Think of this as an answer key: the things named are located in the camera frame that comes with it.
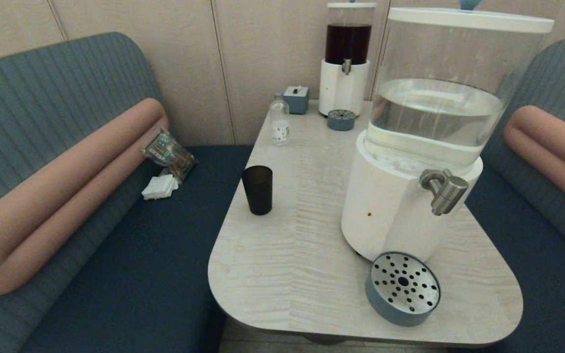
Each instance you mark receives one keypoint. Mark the pink sofa bolster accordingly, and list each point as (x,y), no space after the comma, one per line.
(552,142)
(91,157)

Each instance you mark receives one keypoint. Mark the dark brown tall cup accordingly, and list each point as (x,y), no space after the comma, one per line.
(258,191)

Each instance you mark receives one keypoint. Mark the small white dark-drink dispenser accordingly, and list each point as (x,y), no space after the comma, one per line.
(342,84)

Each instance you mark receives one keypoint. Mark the small clear plastic bottle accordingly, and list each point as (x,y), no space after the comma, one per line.
(279,126)

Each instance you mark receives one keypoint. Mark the white napkin stack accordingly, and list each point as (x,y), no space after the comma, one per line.
(159,187)

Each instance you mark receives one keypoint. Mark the blue-grey square box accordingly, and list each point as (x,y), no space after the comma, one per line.
(296,102)

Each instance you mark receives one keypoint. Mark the large white water dispenser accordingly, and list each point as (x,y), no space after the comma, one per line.
(390,196)

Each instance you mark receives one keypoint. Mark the teal right booth sofa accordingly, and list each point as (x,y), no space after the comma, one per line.
(532,255)

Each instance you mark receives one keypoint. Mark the small blue perforated drip tray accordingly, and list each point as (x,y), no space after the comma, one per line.
(341,121)

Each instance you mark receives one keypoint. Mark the large blue perforated drip tray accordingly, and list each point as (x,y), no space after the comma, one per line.
(402,289)

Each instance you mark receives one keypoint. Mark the teal booth sofa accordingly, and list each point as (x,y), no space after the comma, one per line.
(532,255)
(115,245)

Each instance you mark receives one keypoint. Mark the pink right sofa bolster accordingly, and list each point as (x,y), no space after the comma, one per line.
(552,142)

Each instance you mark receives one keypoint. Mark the pink left sofa bolster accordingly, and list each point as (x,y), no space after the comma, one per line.
(91,157)

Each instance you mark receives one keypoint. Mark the teal left booth sofa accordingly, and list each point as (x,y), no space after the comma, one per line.
(115,245)

